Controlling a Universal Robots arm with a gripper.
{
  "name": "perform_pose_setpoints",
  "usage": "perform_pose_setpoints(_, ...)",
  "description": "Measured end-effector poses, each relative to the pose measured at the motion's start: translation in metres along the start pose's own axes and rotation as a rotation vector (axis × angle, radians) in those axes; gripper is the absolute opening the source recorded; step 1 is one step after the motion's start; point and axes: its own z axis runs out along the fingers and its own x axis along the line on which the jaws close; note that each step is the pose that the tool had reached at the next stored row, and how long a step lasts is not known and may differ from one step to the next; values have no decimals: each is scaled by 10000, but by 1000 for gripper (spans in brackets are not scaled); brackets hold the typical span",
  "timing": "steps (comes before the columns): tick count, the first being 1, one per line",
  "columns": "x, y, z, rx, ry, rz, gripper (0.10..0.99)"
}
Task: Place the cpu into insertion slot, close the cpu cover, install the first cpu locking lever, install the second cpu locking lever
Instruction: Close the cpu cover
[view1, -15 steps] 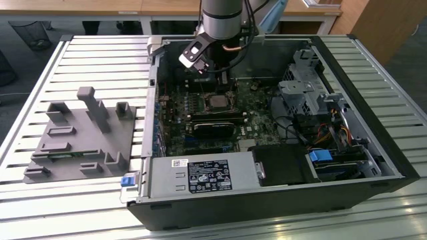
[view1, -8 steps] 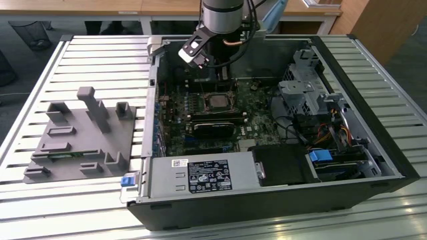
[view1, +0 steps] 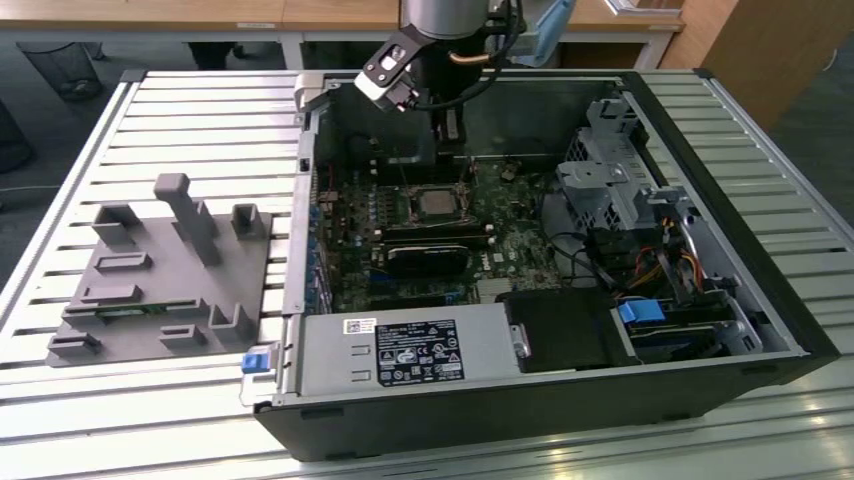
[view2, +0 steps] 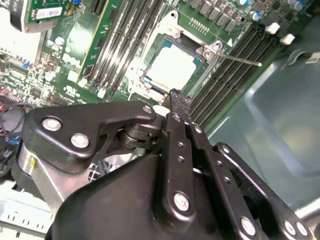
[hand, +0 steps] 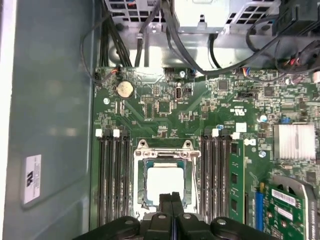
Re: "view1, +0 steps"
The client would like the metal CPU socket cover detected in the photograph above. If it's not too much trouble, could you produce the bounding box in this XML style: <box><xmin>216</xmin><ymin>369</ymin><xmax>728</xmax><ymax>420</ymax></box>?
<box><xmin>456</xmin><ymin>155</ymin><xmax>483</xmax><ymax>224</ymax></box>

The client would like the silver CPU with green edge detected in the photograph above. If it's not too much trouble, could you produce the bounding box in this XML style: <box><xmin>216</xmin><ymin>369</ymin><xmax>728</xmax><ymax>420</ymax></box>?
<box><xmin>416</xmin><ymin>189</ymin><xmax>460</xmax><ymax>215</ymax></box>

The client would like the CPU socket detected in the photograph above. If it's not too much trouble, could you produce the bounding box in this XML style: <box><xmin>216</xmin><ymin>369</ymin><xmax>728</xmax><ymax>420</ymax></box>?
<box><xmin>396</xmin><ymin>182</ymin><xmax>481</xmax><ymax>226</ymax></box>

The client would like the black RAM slot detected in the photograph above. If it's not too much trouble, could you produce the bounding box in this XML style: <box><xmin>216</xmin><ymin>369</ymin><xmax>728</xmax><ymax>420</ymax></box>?
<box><xmin>384</xmin><ymin>224</ymin><xmax>487</xmax><ymax>232</ymax></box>
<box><xmin>383</xmin><ymin>237</ymin><xmax>488</xmax><ymax>245</ymax></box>
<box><xmin>384</xmin><ymin>233</ymin><xmax>488</xmax><ymax>241</ymax></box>
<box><xmin>384</xmin><ymin>228</ymin><xmax>488</xmax><ymax>236</ymax></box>

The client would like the pale blue teach pendant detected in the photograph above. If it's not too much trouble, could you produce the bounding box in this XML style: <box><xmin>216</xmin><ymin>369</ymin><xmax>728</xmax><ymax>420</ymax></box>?
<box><xmin>516</xmin><ymin>0</ymin><xmax>579</xmax><ymax>69</ymax></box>

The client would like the perforated metal drive cage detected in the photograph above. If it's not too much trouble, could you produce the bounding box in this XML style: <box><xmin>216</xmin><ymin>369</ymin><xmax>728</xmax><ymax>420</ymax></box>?
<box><xmin>552</xmin><ymin>97</ymin><xmax>679</xmax><ymax>232</ymax></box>

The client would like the green motherboard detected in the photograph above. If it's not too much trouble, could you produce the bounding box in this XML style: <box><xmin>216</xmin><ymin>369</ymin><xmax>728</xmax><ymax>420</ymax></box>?
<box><xmin>307</xmin><ymin>153</ymin><xmax>568</xmax><ymax>315</ymax></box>

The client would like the black graphics card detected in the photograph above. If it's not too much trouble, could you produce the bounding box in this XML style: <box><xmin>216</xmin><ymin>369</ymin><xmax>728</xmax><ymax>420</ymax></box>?
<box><xmin>383</xmin><ymin>242</ymin><xmax>472</xmax><ymax>280</ymax></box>

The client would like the silver chipset heatsink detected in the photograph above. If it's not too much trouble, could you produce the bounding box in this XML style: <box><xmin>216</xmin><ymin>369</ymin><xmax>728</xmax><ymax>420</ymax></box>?
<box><xmin>476</xmin><ymin>277</ymin><xmax>529</xmax><ymax>305</ymax></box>

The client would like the wooden cabinet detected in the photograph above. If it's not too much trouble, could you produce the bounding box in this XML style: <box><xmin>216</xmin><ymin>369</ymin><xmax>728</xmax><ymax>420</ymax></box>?
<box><xmin>656</xmin><ymin>0</ymin><xmax>854</xmax><ymax>132</ymax></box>

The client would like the black plastic shroud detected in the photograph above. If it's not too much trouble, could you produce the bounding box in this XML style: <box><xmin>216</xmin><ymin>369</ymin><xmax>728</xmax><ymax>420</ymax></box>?
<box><xmin>496</xmin><ymin>287</ymin><xmax>639</xmax><ymax>375</ymax></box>

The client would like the blue disk carrier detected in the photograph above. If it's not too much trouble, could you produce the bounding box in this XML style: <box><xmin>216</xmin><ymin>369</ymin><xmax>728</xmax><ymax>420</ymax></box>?
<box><xmin>616</xmin><ymin>298</ymin><xmax>668</xmax><ymax>330</ymax></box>

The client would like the black mesh wastebasket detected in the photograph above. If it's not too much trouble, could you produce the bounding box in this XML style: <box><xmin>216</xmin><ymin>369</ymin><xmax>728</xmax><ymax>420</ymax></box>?
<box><xmin>16</xmin><ymin>41</ymin><xmax>106</xmax><ymax>100</ymax></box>

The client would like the grey parts rack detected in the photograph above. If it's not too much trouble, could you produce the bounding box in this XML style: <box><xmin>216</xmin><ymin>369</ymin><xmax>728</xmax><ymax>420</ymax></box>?
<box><xmin>42</xmin><ymin>172</ymin><xmax>279</xmax><ymax>370</ymax></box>

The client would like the silver power supply with label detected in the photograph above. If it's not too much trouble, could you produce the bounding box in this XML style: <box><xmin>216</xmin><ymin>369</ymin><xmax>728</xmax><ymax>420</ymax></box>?
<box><xmin>292</xmin><ymin>302</ymin><xmax>519</xmax><ymax>399</ymax></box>

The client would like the dark chair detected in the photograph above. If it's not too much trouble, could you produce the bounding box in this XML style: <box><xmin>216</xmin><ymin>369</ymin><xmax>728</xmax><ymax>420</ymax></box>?
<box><xmin>0</xmin><ymin>97</ymin><xmax>34</xmax><ymax>174</ymax></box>

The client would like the green RAM stick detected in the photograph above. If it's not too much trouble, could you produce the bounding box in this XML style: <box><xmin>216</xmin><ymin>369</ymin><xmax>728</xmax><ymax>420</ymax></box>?
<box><xmin>94</xmin><ymin>303</ymin><xmax>168</xmax><ymax>319</ymax></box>

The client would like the black PC case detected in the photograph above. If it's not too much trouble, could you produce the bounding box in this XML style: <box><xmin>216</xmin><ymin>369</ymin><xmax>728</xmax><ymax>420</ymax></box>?
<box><xmin>251</xmin><ymin>68</ymin><xmax>843</xmax><ymax>464</ymax></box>

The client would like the silver and black camera box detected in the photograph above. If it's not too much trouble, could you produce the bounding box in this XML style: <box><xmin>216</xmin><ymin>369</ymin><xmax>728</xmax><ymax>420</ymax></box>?
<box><xmin>352</xmin><ymin>30</ymin><xmax>428</xmax><ymax>114</ymax></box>

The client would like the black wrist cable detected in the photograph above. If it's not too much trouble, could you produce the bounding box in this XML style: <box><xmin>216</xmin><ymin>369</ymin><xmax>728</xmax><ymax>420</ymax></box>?
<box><xmin>405</xmin><ymin>0</ymin><xmax>532</xmax><ymax>112</ymax></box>

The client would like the wooden desk with white frame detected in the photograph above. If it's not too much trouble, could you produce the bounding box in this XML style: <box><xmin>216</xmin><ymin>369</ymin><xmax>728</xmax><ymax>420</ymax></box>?
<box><xmin>0</xmin><ymin>0</ymin><xmax>305</xmax><ymax>71</ymax></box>
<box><xmin>285</xmin><ymin>0</ymin><xmax>688</xmax><ymax>71</ymax></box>

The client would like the silver disk bay bracket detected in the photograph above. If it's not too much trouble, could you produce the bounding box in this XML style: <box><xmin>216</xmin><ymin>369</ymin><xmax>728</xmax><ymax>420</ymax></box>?
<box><xmin>626</xmin><ymin>187</ymin><xmax>768</xmax><ymax>359</ymax></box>

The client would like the yellow and orange wire bundle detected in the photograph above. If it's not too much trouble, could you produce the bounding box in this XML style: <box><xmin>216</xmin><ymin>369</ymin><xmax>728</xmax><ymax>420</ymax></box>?
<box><xmin>630</xmin><ymin>239</ymin><xmax>708</xmax><ymax>294</ymax></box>

